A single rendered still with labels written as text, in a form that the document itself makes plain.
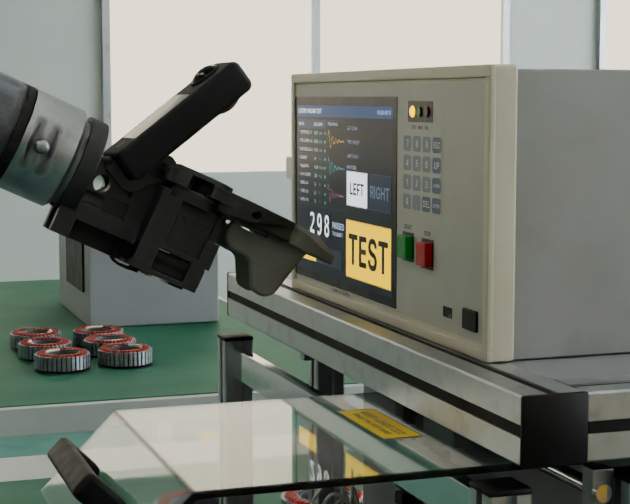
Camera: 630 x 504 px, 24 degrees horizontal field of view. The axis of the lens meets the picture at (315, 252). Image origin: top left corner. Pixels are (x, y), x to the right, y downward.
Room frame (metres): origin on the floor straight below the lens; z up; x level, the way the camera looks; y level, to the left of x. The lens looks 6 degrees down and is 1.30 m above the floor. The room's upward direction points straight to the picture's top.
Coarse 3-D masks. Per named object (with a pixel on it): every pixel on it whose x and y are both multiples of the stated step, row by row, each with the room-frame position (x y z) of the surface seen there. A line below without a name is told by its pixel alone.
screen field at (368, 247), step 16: (352, 224) 1.24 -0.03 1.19; (368, 224) 1.21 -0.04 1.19; (352, 240) 1.24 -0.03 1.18; (368, 240) 1.21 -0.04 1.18; (384, 240) 1.17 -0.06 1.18; (352, 256) 1.24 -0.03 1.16; (368, 256) 1.21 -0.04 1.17; (384, 256) 1.17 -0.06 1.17; (352, 272) 1.24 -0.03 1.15; (368, 272) 1.21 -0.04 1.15; (384, 272) 1.17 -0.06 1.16; (384, 288) 1.17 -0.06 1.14
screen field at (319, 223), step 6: (312, 210) 1.34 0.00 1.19; (312, 216) 1.34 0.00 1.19; (318, 216) 1.33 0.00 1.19; (324, 216) 1.31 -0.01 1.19; (312, 222) 1.34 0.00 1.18; (318, 222) 1.33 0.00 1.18; (324, 222) 1.31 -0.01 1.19; (312, 228) 1.34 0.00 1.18; (318, 228) 1.33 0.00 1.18; (324, 228) 1.31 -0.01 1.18; (318, 234) 1.33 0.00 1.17; (324, 234) 1.31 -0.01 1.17
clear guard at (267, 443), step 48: (96, 432) 1.06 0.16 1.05; (144, 432) 1.00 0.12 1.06; (192, 432) 1.00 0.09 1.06; (240, 432) 1.00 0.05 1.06; (288, 432) 1.00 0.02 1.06; (336, 432) 1.00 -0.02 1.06; (432, 432) 1.00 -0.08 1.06; (144, 480) 0.91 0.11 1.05; (192, 480) 0.87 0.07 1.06; (240, 480) 0.87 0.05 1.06; (288, 480) 0.87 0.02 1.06; (336, 480) 0.87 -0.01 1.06; (384, 480) 0.88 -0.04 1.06
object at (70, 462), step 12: (60, 444) 0.98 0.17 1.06; (72, 444) 0.98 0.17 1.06; (48, 456) 0.98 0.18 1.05; (60, 456) 0.96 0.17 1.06; (72, 456) 0.94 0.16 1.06; (84, 456) 0.98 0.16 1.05; (60, 468) 0.94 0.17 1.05; (72, 468) 0.92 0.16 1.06; (84, 468) 0.90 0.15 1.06; (96, 468) 0.98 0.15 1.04; (72, 480) 0.90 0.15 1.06; (84, 480) 0.89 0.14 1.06; (96, 480) 0.89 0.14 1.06; (72, 492) 0.89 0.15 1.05; (84, 492) 0.89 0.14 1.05; (96, 492) 0.89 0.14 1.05; (108, 492) 0.89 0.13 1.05
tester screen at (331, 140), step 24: (312, 120) 1.35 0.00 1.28; (336, 120) 1.28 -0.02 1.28; (360, 120) 1.23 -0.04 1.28; (384, 120) 1.18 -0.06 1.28; (312, 144) 1.35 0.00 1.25; (336, 144) 1.28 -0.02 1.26; (360, 144) 1.23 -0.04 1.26; (384, 144) 1.18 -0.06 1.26; (312, 168) 1.35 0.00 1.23; (336, 168) 1.28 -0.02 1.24; (360, 168) 1.23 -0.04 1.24; (384, 168) 1.17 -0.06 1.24; (312, 192) 1.35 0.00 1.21; (336, 192) 1.28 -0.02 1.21; (336, 216) 1.28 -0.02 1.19; (360, 216) 1.23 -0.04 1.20; (384, 216) 1.17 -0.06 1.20; (336, 240) 1.28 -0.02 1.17; (312, 264) 1.35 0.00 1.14
